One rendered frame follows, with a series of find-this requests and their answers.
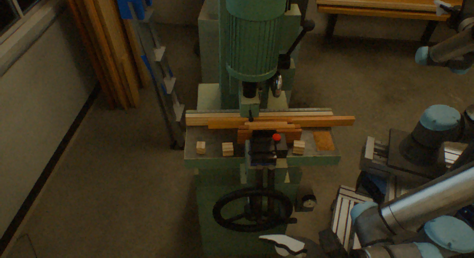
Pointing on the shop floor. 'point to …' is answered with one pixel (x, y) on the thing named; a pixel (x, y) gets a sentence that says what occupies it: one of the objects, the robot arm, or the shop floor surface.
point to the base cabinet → (206, 238)
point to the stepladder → (154, 60)
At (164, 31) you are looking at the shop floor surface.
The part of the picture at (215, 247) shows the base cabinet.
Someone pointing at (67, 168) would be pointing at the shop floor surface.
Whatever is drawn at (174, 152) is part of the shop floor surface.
